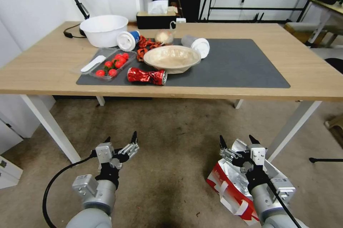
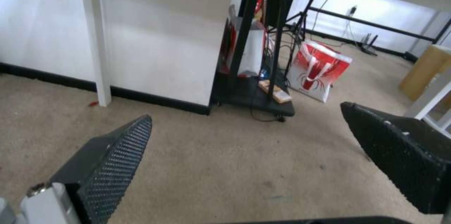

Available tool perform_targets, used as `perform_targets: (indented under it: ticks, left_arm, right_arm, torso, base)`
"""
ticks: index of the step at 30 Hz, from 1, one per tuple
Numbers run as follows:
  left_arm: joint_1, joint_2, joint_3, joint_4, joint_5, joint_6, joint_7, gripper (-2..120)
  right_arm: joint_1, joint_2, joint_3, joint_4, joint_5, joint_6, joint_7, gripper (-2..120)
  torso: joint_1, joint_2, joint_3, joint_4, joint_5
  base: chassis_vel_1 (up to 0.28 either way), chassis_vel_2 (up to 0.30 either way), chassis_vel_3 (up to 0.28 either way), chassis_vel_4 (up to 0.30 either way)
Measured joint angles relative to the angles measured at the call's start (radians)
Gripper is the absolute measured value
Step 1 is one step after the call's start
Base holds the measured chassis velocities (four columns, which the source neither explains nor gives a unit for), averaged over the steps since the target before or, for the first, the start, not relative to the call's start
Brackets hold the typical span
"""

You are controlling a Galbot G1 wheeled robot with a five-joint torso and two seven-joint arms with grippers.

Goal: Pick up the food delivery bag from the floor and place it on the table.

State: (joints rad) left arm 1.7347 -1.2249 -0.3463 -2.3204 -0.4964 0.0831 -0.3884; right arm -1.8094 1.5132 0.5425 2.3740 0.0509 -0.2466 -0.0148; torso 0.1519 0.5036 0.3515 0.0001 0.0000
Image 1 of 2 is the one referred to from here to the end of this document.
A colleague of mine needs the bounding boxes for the red white food delivery bag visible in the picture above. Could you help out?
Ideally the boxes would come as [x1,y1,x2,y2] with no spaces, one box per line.
[206,139,290,224]

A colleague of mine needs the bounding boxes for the clear bag with bread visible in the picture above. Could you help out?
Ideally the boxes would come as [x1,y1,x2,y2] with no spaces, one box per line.
[155,21,178,46]

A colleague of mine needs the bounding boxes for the black tripod leg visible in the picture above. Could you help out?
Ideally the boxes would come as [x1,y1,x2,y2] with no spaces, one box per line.
[308,157,343,164]

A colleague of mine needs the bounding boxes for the crushed red drink can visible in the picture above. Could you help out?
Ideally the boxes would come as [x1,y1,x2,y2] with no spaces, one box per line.
[126,67,168,86]

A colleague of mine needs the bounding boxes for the dark grey table mat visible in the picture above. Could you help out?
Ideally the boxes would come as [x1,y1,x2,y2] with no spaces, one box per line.
[76,38,291,89]

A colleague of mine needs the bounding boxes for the clear plastic fruit tray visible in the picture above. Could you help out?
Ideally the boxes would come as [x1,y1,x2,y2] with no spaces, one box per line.
[70,48,138,81]

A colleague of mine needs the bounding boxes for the small crumpled red wrapper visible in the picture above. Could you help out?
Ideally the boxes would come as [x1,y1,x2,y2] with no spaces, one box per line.
[137,48,149,62]

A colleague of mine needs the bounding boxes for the wooden table with white legs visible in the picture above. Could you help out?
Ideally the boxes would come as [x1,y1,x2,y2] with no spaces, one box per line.
[0,21,343,164]

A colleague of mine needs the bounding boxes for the white cabinet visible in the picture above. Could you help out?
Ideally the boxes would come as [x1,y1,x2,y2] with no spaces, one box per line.
[0,94,56,156]

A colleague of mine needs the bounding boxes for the beige film-covered paper bowl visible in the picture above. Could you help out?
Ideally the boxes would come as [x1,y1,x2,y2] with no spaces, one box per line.
[143,45,202,75]

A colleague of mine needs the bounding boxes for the blue paper cup white lid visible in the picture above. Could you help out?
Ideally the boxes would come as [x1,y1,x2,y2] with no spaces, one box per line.
[116,30,142,52]

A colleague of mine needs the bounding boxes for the white box with label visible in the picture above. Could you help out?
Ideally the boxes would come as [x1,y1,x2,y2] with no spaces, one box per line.
[0,155,24,190]

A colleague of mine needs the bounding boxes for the long crumpled red wrapper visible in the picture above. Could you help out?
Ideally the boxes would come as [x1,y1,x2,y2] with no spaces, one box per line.
[138,35,162,49]

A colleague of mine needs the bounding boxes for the clear plastic cup white lid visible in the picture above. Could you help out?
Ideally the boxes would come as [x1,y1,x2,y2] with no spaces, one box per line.
[181,34,211,59]

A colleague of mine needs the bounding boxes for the large white plastic bowl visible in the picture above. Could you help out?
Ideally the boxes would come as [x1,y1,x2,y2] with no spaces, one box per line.
[79,15,129,48]

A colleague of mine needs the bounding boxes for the black chair seat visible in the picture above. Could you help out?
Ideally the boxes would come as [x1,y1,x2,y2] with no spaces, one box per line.
[324,58,343,75]

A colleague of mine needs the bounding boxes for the beige padded stool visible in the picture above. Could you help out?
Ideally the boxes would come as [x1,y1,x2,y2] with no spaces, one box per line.
[283,21,328,45]

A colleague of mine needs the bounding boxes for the black tissue box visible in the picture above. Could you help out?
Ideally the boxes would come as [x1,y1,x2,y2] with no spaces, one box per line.
[136,0,178,30]

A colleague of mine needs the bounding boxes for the light wooden side table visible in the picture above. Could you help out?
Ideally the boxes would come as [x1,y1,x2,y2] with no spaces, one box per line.
[305,0,343,49]

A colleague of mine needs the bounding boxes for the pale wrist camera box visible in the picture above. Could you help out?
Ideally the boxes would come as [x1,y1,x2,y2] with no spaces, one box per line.
[95,142,115,165]
[247,143,268,166]

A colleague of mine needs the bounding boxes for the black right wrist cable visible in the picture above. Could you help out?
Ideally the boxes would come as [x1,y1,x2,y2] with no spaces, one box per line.
[249,157,302,228]

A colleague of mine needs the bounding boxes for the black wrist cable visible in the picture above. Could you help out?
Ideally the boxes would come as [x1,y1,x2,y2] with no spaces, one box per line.
[249,157,302,228]
[44,150,100,228]

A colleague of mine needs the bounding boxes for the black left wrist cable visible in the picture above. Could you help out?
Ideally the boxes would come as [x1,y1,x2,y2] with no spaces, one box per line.
[44,150,100,228]

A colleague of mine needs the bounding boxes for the black lamp cable with switch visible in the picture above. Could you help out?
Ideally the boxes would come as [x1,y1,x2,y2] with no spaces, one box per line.
[63,23,87,39]

